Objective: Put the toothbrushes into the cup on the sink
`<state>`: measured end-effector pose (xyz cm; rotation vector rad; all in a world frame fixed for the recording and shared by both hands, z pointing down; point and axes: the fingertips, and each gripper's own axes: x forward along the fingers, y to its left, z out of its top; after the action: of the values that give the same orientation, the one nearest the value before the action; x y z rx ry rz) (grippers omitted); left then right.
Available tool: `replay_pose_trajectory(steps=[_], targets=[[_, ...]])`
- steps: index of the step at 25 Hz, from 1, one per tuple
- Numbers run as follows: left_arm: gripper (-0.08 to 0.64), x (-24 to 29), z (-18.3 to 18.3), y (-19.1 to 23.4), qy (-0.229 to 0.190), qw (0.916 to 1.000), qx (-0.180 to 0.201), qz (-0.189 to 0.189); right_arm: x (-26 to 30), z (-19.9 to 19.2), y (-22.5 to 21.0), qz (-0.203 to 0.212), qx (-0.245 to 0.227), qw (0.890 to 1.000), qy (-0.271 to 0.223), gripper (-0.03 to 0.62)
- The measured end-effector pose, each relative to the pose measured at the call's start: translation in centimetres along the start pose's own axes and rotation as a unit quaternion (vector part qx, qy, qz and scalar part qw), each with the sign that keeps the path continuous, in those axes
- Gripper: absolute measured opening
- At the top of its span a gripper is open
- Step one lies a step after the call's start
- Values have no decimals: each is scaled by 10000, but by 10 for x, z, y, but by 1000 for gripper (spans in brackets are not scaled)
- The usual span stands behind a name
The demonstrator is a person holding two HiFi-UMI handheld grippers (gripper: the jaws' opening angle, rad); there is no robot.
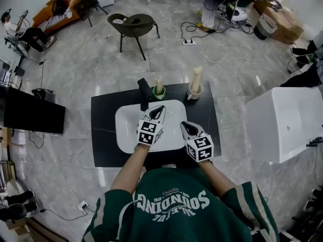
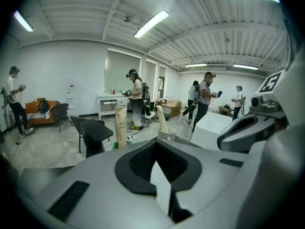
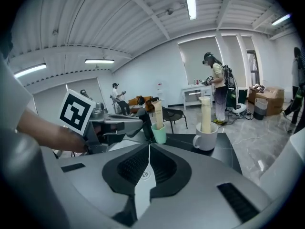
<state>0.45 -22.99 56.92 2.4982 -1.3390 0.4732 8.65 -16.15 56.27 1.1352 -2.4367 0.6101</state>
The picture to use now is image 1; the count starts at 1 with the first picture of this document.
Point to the grey office chair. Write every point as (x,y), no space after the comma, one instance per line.
(15,45)

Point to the person's right forearm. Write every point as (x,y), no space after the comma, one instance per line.
(217,179)

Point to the person's left forearm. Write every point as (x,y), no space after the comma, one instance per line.
(131,170)

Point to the white cup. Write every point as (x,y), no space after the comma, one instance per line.
(194,95)

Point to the green printed sweatshirt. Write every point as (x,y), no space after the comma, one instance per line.
(181,210)

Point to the brown round-back chair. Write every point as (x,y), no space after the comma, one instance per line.
(133,26)

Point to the green cup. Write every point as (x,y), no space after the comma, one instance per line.
(159,94)

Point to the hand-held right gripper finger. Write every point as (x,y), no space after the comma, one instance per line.
(183,130)
(194,128)

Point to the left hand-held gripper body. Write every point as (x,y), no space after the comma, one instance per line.
(149,132)

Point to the black table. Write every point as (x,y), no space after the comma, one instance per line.
(32,115)

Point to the dark folding chair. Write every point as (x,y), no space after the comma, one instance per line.
(87,2)

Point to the white power strip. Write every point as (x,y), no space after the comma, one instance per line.
(189,42)
(82,205)

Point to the cardboard boxes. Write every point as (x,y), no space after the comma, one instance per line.
(285,24)

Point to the grey woven basket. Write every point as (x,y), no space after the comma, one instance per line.
(265,28)

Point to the orange sofa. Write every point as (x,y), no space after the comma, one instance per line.
(65,19)

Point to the black backpack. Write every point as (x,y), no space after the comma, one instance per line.
(59,6)

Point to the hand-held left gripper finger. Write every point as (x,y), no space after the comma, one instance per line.
(162,115)
(147,113)

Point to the white sink basin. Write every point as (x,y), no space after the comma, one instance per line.
(127,127)

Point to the black vanity counter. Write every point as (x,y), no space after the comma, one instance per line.
(104,135)

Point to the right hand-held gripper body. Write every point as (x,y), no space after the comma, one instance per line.
(200,147)

